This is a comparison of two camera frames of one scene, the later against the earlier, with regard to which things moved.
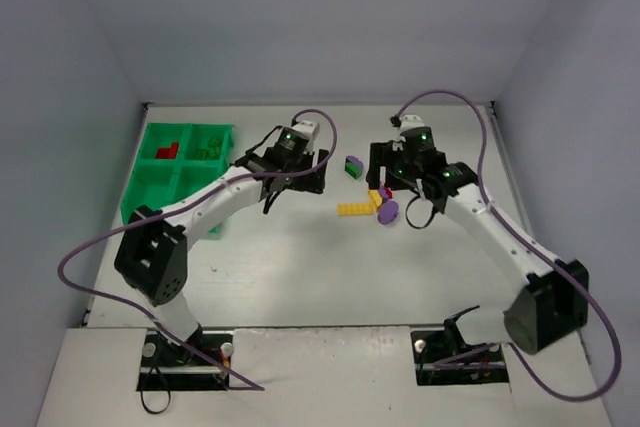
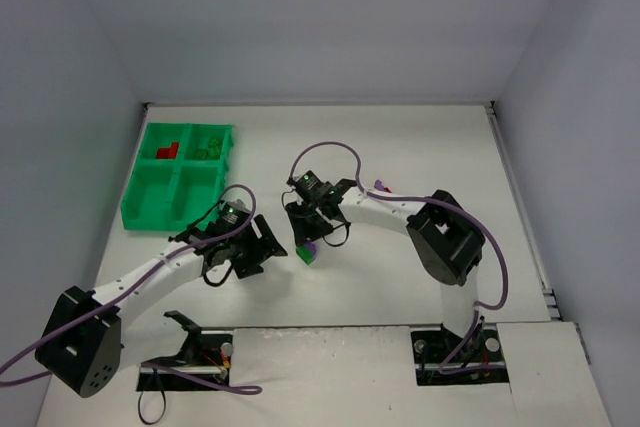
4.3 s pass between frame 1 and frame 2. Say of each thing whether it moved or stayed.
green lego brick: stayed
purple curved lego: moved
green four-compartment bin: stayed
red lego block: stayed
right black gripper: moved
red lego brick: stayed
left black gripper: moved
